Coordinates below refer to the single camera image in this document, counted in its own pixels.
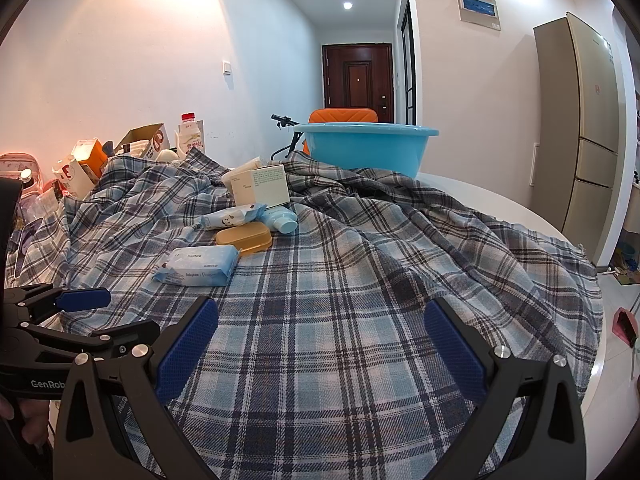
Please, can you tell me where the orange quilted chair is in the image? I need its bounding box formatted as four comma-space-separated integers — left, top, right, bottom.
301, 108, 379, 157

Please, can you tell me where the white milk bottle red print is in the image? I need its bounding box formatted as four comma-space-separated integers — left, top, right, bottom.
177, 112, 205, 156

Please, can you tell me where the large blue wet wipes packet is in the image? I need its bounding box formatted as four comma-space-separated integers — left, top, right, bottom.
151, 246, 241, 287

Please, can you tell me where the beige refrigerator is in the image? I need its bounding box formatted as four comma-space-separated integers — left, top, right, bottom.
529, 11, 636, 267

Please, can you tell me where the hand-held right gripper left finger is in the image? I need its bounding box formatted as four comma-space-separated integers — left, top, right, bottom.
52, 296, 219, 480

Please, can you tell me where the white carton red print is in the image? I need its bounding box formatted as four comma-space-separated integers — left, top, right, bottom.
52, 157, 101, 198

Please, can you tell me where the yellow soap box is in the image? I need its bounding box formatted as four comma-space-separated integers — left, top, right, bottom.
215, 222, 273, 256

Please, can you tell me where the black framed glass door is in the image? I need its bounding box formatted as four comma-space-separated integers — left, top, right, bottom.
400, 0, 417, 126

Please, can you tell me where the blue plaid cloth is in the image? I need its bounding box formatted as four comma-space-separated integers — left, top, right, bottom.
5, 149, 598, 480

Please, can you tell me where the blue plastic basin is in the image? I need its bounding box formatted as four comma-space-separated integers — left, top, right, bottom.
291, 122, 441, 180

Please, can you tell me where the pink dustpan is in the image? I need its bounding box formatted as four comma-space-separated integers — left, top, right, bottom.
612, 307, 638, 346

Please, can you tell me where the black bicycle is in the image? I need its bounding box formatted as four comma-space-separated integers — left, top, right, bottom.
270, 114, 306, 162

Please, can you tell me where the cream cardboard box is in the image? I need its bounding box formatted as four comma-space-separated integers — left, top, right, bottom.
221, 162, 291, 209

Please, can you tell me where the open cardboard box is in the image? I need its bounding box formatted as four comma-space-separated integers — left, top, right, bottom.
114, 123, 171, 160

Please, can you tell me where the small white jar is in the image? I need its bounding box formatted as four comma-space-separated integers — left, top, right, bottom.
259, 206, 298, 234

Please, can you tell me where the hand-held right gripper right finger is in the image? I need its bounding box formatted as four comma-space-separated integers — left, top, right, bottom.
424, 297, 587, 480

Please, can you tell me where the person's left hand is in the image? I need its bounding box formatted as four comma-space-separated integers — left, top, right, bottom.
0, 394, 51, 461

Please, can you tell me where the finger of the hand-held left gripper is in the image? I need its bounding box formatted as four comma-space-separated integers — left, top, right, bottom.
4, 283, 112, 322
20, 321, 162, 367

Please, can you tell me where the dark wooden door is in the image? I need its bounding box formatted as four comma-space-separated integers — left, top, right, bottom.
321, 43, 392, 123

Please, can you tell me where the orange carton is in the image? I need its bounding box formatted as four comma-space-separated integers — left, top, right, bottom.
71, 137, 113, 178

